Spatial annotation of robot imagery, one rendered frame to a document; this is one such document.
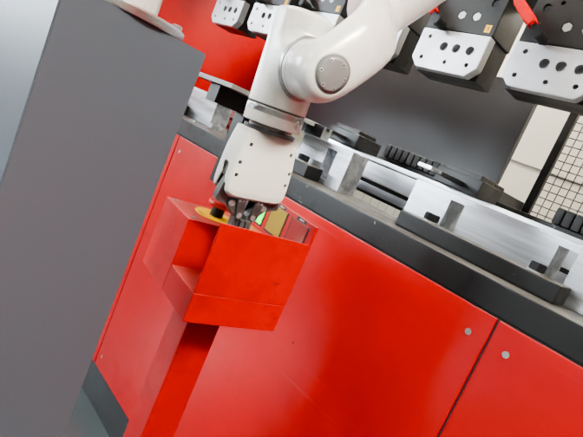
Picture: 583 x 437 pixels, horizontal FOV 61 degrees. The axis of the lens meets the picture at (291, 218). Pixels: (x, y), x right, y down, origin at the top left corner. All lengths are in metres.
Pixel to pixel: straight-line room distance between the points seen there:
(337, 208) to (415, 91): 0.87
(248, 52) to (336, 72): 1.61
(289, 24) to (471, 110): 1.01
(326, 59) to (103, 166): 0.28
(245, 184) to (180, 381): 0.35
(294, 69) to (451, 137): 1.05
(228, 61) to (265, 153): 1.50
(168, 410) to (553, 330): 0.60
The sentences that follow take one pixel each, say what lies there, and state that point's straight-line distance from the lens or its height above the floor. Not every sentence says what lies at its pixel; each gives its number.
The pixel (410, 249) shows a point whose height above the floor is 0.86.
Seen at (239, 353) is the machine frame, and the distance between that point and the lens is 1.09.
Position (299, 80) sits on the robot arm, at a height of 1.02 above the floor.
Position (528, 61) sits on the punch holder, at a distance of 0.96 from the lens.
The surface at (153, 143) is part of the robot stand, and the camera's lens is 0.60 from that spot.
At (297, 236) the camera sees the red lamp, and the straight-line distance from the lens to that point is 0.77.
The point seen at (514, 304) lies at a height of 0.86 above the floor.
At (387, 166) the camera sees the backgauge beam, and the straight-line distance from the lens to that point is 1.36.
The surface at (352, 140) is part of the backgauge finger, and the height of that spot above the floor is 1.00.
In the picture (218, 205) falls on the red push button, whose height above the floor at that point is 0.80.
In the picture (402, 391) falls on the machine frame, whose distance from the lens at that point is 0.84.
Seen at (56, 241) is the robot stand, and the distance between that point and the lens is 0.59.
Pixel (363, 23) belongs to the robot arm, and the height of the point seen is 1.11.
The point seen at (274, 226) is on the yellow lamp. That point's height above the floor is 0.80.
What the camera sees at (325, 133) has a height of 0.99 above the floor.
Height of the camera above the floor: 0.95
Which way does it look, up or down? 9 degrees down
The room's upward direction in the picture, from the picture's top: 23 degrees clockwise
